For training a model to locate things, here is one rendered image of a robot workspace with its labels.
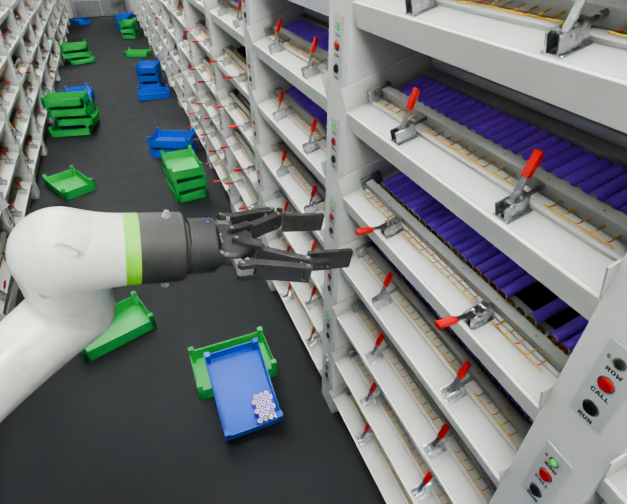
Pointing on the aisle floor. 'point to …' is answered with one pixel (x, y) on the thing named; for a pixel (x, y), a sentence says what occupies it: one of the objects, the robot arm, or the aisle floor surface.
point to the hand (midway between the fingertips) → (322, 239)
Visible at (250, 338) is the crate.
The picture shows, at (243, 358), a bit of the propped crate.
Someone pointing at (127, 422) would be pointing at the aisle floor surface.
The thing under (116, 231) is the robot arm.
